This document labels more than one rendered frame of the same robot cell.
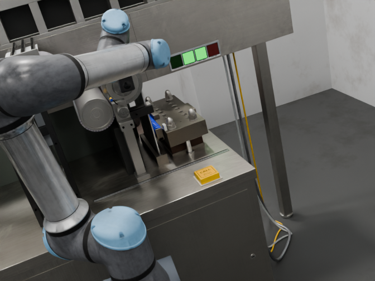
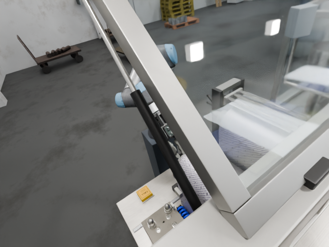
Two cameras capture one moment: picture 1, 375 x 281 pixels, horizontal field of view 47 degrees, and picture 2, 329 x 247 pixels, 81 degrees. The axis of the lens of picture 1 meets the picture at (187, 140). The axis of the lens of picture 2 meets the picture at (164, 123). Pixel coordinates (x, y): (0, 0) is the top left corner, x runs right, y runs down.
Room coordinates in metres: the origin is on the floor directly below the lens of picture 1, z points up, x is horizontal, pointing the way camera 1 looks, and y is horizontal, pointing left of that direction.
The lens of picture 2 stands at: (2.01, 0.00, 1.89)
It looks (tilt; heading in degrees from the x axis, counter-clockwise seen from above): 38 degrees down; 166
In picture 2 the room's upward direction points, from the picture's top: 11 degrees counter-clockwise
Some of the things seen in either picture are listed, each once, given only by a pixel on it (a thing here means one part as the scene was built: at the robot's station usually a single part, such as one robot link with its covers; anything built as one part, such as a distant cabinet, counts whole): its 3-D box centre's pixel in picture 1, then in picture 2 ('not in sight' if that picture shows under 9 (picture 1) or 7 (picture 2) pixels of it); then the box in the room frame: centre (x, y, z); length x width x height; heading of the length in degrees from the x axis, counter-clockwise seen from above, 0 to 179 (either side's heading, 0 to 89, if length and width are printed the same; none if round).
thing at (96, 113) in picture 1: (92, 105); not in sight; (1.62, 0.32, 1.17); 0.26 x 0.12 x 0.12; 14
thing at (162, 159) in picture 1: (153, 147); not in sight; (1.66, 0.15, 0.92); 0.28 x 0.04 x 0.04; 14
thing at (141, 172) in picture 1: (131, 140); not in sight; (1.48, 0.20, 1.05); 0.06 x 0.05 x 0.31; 14
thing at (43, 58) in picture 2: not in sight; (53, 48); (-4.90, -1.29, 0.54); 1.43 x 0.79 x 1.08; 101
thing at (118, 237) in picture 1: (120, 240); not in sight; (0.86, 0.21, 1.07); 0.13 x 0.12 x 0.14; 59
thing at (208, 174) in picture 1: (206, 174); (144, 193); (1.33, -0.04, 0.91); 0.07 x 0.07 x 0.02; 14
